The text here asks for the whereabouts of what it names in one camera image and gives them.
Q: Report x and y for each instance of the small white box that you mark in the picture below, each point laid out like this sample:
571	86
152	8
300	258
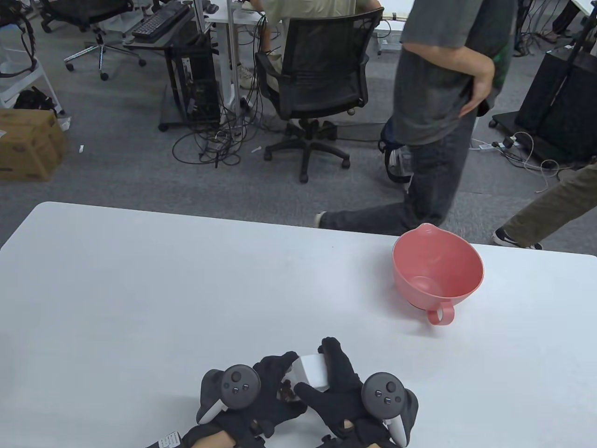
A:
313	371

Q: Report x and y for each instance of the black office chair chrome base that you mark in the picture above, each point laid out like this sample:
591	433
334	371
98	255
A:
88	14

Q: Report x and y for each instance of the person's right thumb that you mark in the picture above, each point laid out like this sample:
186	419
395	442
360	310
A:
310	393

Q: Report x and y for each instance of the person's left fingers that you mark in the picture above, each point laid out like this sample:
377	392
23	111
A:
275	368

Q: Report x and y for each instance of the dark grey left wrist controller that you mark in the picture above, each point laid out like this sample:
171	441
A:
239	386

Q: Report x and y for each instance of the black keyboard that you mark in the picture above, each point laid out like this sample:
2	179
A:
161	21

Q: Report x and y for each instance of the black mesh office chair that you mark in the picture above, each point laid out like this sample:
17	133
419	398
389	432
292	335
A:
322	60

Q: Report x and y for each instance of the person's left forearm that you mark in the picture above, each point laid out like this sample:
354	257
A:
217	441

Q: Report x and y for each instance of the grey rolling computer stand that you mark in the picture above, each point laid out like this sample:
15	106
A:
175	51

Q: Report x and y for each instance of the brown cardboard box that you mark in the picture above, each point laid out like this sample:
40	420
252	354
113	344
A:
25	144

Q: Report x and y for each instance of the black computer tower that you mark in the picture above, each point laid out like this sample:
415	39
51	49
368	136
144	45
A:
200	84

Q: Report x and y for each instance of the black backpack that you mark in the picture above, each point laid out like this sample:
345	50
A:
32	99

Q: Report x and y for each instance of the person's right hand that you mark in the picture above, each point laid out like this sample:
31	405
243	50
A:
340	396

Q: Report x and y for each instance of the dark grey right wrist controller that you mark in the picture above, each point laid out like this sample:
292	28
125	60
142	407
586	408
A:
385	394

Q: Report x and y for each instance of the person's left hand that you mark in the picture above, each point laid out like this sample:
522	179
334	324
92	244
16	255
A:
273	410

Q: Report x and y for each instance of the white power strip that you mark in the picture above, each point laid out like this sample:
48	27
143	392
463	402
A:
481	146

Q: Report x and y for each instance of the dark grey wrist controller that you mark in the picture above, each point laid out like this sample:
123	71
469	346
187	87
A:
385	394
239	386

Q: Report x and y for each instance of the white glove label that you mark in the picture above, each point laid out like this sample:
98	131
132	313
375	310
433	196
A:
170	439

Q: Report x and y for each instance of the white trolley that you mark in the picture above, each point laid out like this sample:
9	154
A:
23	74

